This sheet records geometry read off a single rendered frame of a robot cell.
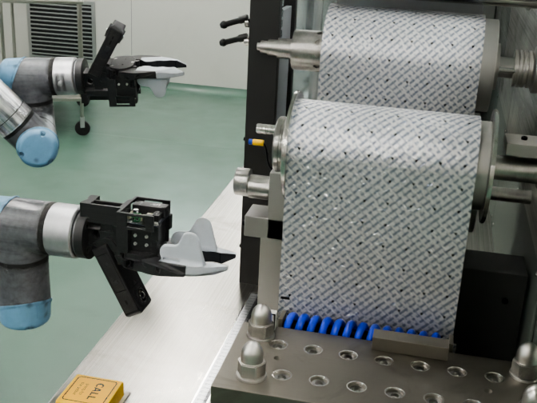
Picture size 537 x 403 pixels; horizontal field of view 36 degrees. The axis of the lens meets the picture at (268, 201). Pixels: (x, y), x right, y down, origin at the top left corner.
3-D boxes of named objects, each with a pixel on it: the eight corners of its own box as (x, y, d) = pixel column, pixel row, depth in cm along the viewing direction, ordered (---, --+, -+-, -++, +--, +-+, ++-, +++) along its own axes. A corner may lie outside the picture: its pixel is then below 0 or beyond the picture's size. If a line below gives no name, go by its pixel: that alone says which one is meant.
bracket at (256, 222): (243, 345, 129) (251, 159, 118) (283, 350, 128) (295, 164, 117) (235, 361, 124) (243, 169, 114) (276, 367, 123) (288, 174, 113)
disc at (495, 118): (477, 201, 115) (492, 97, 110) (480, 201, 115) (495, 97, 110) (479, 241, 101) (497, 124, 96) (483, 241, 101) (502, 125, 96)
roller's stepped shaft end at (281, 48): (259, 54, 134) (260, 34, 133) (295, 57, 133) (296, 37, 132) (254, 57, 131) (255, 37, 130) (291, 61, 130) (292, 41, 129)
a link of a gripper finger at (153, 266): (180, 270, 106) (121, 257, 109) (180, 281, 107) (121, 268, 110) (196, 257, 110) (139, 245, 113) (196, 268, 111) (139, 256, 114)
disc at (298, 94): (298, 180, 119) (304, 80, 114) (301, 181, 119) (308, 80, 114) (277, 215, 106) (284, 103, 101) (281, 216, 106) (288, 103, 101)
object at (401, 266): (278, 317, 113) (285, 190, 106) (451, 343, 108) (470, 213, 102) (277, 319, 112) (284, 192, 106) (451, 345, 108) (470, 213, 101)
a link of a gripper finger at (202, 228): (236, 225, 111) (169, 220, 111) (235, 265, 113) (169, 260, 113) (239, 217, 114) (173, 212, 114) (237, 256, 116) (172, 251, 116)
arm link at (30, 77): (11, 94, 169) (6, 53, 166) (64, 93, 169) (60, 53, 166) (-2, 104, 162) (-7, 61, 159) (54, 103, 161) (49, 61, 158)
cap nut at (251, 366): (240, 365, 99) (240, 332, 97) (269, 369, 98) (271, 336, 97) (232, 381, 96) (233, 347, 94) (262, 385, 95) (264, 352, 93)
